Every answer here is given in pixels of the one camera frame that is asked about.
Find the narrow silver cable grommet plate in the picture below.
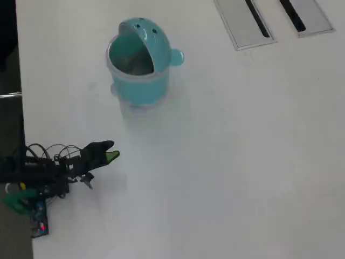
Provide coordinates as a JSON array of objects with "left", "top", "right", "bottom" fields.
[{"left": 279, "top": 0, "right": 336, "bottom": 38}]

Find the teal whale-shaped bin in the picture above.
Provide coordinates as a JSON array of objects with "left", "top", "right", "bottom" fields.
[{"left": 103, "top": 17, "right": 186, "bottom": 108}]

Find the green table clamp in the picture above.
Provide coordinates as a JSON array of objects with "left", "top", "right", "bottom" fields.
[{"left": 2, "top": 187, "right": 38, "bottom": 215}]

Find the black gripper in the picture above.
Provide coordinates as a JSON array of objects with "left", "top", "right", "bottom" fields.
[{"left": 68, "top": 140, "right": 121, "bottom": 176}]

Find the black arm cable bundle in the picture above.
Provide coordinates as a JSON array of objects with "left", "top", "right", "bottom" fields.
[{"left": 25, "top": 144, "right": 83, "bottom": 162}]

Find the blue circuit board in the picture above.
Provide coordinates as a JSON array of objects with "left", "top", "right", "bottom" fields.
[{"left": 30, "top": 201, "right": 51, "bottom": 238}]

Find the wide silver cable grommet plate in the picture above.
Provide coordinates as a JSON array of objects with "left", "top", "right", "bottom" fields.
[{"left": 214, "top": 0, "right": 278, "bottom": 51}]

